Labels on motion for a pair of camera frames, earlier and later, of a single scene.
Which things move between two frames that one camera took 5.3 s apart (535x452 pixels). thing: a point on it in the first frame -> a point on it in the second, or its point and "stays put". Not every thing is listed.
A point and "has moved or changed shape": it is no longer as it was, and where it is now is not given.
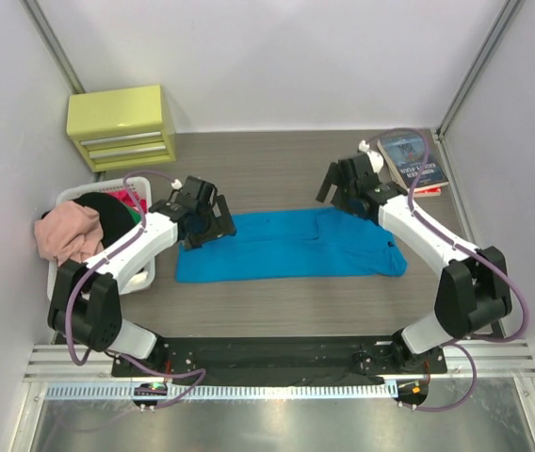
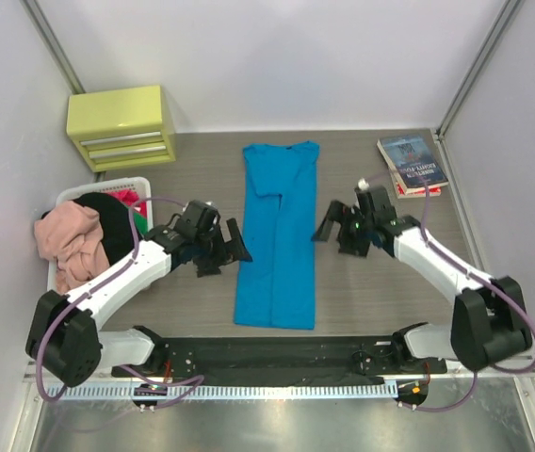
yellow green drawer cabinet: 121,128 stays put
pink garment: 72,232 stays put
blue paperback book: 406,154 stays put
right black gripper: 341,184 -> 349,232
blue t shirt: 291,244 has moved or changed shape
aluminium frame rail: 498,362 stays put
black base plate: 286,358 stays put
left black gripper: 216,219 -> 220,250
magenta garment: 125,198 stays put
